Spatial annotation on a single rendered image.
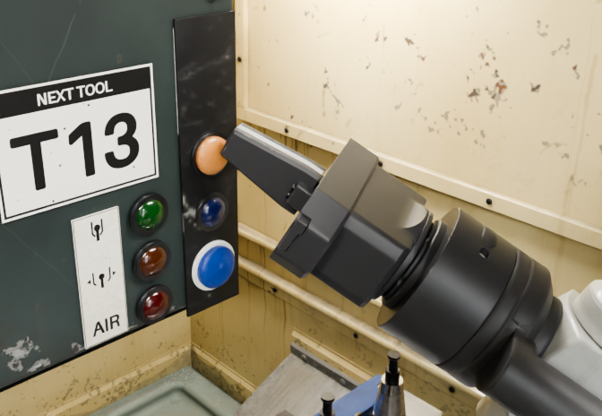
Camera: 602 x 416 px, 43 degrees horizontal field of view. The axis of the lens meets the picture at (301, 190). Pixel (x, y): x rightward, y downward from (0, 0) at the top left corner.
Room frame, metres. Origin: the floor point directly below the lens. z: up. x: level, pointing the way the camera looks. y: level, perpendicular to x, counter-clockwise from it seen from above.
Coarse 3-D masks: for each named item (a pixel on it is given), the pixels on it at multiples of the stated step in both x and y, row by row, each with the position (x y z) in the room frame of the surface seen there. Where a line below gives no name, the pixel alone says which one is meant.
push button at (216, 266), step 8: (216, 248) 0.45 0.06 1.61; (224, 248) 0.46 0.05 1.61; (208, 256) 0.45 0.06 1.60; (216, 256) 0.45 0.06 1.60; (224, 256) 0.45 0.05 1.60; (232, 256) 0.46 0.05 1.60; (200, 264) 0.44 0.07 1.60; (208, 264) 0.45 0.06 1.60; (216, 264) 0.45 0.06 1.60; (224, 264) 0.45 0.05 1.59; (232, 264) 0.46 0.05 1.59; (200, 272) 0.44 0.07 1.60; (208, 272) 0.44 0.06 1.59; (216, 272) 0.45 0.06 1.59; (224, 272) 0.45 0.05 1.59; (232, 272) 0.46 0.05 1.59; (200, 280) 0.44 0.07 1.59; (208, 280) 0.44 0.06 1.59; (216, 280) 0.45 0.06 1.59; (224, 280) 0.45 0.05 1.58
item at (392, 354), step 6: (390, 354) 0.74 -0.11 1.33; (396, 354) 0.74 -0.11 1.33; (390, 360) 0.73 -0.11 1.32; (396, 360) 0.73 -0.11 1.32; (390, 366) 0.73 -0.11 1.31; (396, 366) 0.73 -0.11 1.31; (390, 372) 0.73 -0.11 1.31; (396, 372) 0.73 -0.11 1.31; (390, 378) 0.73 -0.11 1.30; (396, 378) 0.73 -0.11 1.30
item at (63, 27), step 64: (0, 0) 0.37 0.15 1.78; (64, 0) 0.40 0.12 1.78; (128, 0) 0.42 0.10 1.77; (192, 0) 0.45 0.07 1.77; (0, 64) 0.37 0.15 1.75; (64, 64) 0.39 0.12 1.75; (128, 64) 0.42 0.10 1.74; (128, 192) 0.42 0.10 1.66; (0, 256) 0.36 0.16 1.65; (64, 256) 0.39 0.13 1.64; (128, 256) 0.41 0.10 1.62; (0, 320) 0.36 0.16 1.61; (64, 320) 0.38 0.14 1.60; (128, 320) 0.41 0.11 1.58; (0, 384) 0.35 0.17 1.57
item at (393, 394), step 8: (384, 376) 0.74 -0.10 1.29; (384, 384) 0.73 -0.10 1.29; (392, 384) 0.73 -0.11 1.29; (400, 384) 0.73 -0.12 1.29; (384, 392) 0.73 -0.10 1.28; (392, 392) 0.72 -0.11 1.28; (400, 392) 0.73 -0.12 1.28; (376, 400) 0.73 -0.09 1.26; (384, 400) 0.72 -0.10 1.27; (392, 400) 0.72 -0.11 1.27; (400, 400) 0.72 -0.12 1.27; (376, 408) 0.73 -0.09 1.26; (384, 408) 0.72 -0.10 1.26; (392, 408) 0.72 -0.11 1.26; (400, 408) 0.72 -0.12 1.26
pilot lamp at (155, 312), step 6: (156, 294) 0.42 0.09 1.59; (162, 294) 0.42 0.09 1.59; (150, 300) 0.42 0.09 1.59; (156, 300) 0.42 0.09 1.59; (162, 300) 0.42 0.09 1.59; (168, 300) 0.43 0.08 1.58; (144, 306) 0.41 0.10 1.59; (150, 306) 0.42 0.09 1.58; (156, 306) 0.42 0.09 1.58; (162, 306) 0.42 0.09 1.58; (144, 312) 0.41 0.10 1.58; (150, 312) 0.42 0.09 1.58; (156, 312) 0.42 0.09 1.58; (162, 312) 0.42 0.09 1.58; (150, 318) 0.42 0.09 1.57; (156, 318) 0.42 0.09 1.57
